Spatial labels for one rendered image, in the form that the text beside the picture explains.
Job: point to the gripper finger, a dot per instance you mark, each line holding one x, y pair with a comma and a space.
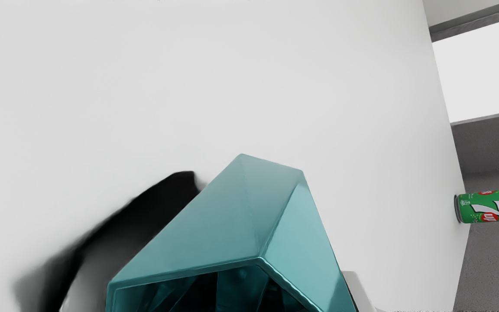
361, 294

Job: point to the green soda can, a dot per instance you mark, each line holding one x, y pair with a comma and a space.
487, 207

